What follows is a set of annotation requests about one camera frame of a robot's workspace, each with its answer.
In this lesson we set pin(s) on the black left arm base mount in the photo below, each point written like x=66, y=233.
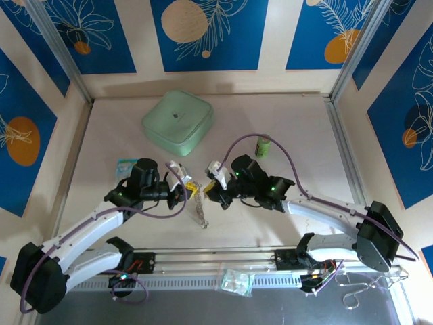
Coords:
x=142, y=262

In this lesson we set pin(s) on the light blue wipes packet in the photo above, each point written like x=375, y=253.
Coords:
x=124, y=166

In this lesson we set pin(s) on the pale green square case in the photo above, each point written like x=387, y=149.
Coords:
x=176, y=118

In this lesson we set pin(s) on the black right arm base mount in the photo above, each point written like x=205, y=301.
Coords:
x=287, y=259

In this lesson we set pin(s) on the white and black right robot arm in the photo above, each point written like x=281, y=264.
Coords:
x=324, y=211

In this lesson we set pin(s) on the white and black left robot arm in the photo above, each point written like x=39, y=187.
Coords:
x=91, y=223

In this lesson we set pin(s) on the aluminium frame post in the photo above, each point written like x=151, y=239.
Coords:
x=360, y=44
x=58, y=44

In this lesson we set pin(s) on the small green bottle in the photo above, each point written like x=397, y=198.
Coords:
x=263, y=147

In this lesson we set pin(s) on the aluminium table side rail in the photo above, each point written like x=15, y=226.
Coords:
x=75, y=152
x=347, y=152

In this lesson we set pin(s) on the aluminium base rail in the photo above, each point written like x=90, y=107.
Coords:
x=203, y=259

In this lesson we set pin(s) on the clear plastic bag white pieces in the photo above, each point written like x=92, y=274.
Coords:
x=236, y=281

